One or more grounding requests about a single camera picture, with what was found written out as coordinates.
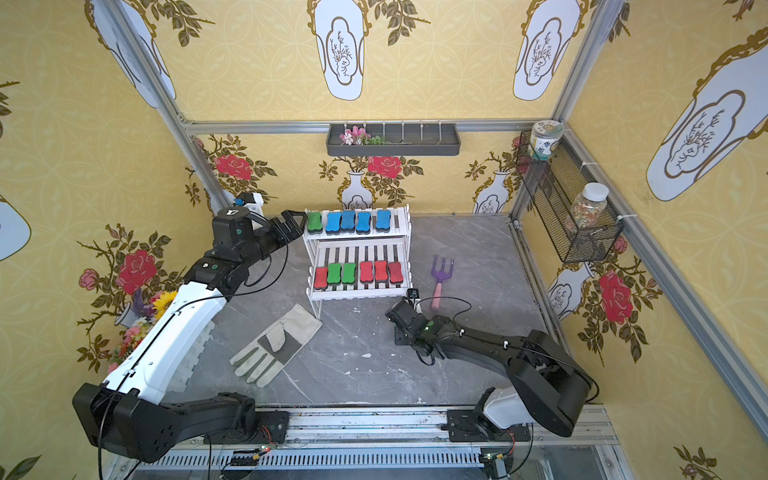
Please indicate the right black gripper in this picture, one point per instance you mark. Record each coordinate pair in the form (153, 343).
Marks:
(399, 315)

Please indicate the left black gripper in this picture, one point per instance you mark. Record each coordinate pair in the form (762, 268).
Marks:
(282, 226)

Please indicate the blue eraser top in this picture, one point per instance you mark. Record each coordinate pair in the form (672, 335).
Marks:
(383, 220)
(348, 221)
(333, 223)
(363, 223)

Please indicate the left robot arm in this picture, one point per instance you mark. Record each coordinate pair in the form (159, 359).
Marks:
(126, 414)

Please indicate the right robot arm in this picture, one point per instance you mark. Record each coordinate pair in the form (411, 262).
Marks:
(548, 388)

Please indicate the white two-tier slatted shelf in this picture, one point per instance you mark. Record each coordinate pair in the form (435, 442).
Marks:
(350, 247)

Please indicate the green eraser top left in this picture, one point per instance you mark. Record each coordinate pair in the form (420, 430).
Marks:
(314, 222)

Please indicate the green eraser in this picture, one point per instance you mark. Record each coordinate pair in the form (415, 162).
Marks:
(334, 273)
(348, 273)
(314, 222)

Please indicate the red eraser bottom left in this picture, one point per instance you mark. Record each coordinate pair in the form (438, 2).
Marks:
(320, 281)

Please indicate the red eraser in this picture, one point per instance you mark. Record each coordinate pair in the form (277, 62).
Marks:
(366, 272)
(320, 281)
(381, 271)
(395, 273)

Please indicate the red eraser bottom right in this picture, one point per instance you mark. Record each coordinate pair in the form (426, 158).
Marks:
(395, 273)

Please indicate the pink artificial flowers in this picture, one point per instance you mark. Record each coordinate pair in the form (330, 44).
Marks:
(360, 136)

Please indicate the white grey work glove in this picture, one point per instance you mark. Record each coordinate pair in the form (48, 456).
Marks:
(266, 356)

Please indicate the colourful flower bouquet basket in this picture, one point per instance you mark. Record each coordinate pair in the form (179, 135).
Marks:
(138, 331)

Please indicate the clear jar white lid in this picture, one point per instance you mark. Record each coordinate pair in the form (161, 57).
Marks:
(587, 207)

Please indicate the jar with patterned label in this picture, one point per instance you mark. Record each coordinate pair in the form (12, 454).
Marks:
(544, 138)

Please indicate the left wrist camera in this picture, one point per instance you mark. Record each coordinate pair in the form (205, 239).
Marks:
(251, 200)

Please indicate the purple garden fork pink handle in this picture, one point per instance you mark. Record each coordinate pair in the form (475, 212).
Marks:
(442, 270)

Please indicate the metal base rail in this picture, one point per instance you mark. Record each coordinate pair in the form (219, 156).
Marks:
(371, 438)

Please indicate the dark grey wall tray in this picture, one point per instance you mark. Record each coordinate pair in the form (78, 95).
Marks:
(403, 138)

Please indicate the black wire wall basket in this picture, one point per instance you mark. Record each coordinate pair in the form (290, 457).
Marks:
(551, 188)

